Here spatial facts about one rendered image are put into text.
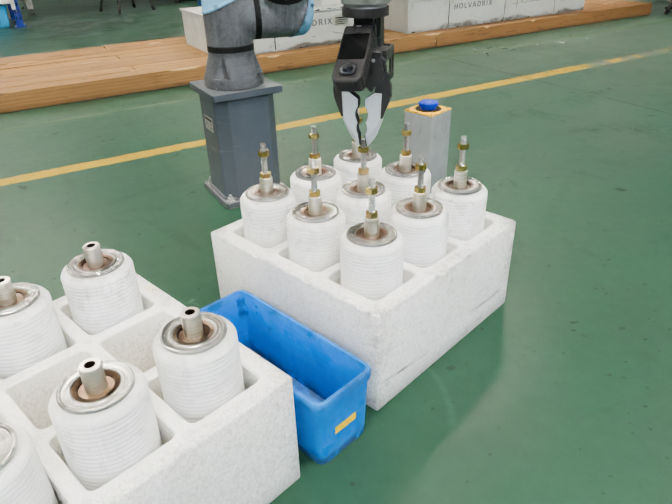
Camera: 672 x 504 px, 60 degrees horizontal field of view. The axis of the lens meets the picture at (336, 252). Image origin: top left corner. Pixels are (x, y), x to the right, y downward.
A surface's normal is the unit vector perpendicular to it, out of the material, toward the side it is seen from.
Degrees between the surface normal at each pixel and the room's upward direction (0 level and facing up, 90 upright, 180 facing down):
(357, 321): 90
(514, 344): 0
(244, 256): 90
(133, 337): 90
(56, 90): 90
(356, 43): 32
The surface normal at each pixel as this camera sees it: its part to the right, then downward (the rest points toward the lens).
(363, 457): -0.03, -0.87
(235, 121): 0.51, 0.41
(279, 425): 0.72, 0.33
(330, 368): -0.70, 0.34
